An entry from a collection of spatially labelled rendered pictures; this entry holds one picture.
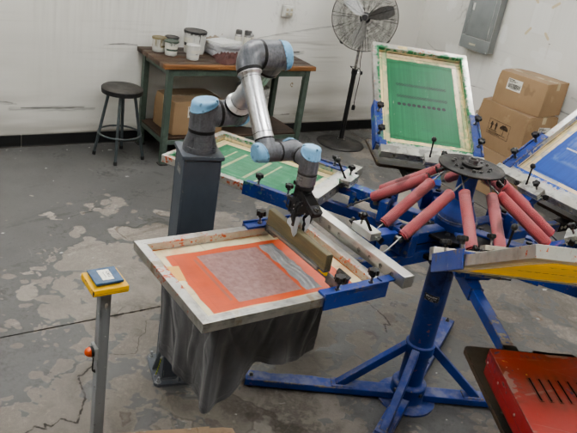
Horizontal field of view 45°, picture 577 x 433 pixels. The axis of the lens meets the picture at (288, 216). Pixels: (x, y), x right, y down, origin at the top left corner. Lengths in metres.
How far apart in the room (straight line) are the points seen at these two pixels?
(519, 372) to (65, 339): 2.43
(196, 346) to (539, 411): 1.21
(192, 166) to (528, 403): 1.67
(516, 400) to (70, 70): 4.89
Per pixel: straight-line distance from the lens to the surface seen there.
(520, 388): 2.15
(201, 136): 3.00
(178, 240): 2.75
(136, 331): 3.93
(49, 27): 6.07
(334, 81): 7.54
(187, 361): 2.70
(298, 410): 3.55
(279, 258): 2.77
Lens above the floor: 2.27
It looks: 25 degrees down
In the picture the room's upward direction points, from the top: 10 degrees clockwise
